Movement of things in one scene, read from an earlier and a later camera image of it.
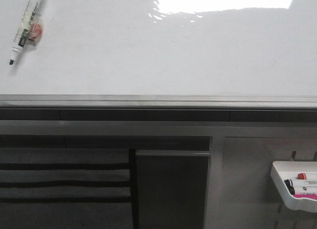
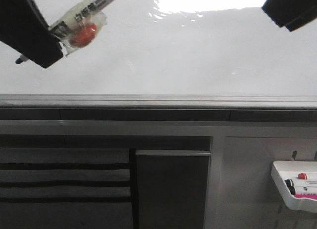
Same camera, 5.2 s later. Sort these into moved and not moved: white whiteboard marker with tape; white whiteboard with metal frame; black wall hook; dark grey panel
Moved: white whiteboard marker with tape
Not moved: white whiteboard with metal frame; black wall hook; dark grey panel
